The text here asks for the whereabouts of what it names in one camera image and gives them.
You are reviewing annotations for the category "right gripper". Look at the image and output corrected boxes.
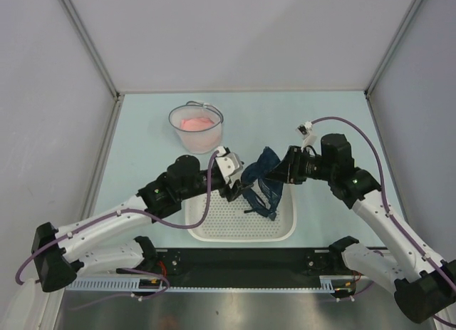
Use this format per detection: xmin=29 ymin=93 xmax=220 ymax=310
xmin=265 ymin=145 xmax=335 ymax=185

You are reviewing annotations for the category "navy blue lace bra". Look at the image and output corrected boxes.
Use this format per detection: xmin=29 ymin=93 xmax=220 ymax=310
xmin=241 ymin=147 xmax=284 ymax=221

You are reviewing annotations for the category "white mesh laundry bag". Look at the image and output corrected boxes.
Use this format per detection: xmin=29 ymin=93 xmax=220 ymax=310
xmin=168 ymin=101 xmax=224 ymax=154

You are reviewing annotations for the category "pink bra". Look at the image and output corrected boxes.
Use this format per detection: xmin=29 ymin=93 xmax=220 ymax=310
xmin=180 ymin=117 xmax=214 ymax=132

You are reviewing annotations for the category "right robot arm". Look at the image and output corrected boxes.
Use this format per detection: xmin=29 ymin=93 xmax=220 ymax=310
xmin=266 ymin=133 xmax=455 ymax=324

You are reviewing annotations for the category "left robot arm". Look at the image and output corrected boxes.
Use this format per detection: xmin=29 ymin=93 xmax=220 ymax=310
xmin=31 ymin=148 xmax=248 ymax=293

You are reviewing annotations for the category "white perforated plastic basket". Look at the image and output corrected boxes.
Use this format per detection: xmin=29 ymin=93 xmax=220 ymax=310
xmin=189 ymin=185 xmax=297 ymax=243

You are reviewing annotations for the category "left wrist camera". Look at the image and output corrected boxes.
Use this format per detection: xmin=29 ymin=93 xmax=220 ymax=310
xmin=215 ymin=146 xmax=244 ymax=184

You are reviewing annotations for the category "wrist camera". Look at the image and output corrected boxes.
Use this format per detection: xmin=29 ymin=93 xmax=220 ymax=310
xmin=296 ymin=121 xmax=317 ymax=150
xmin=215 ymin=146 xmax=244 ymax=184

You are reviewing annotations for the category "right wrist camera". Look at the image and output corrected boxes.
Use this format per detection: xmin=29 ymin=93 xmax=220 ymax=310
xmin=296 ymin=121 xmax=317 ymax=150

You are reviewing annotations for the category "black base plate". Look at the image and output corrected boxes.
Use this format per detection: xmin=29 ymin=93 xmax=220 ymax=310
xmin=156 ymin=248 xmax=359 ymax=277

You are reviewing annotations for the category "white cable duct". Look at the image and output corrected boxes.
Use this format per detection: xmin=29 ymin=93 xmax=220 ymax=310
xmin=66 ymin=277 xmax=355 ymax=294

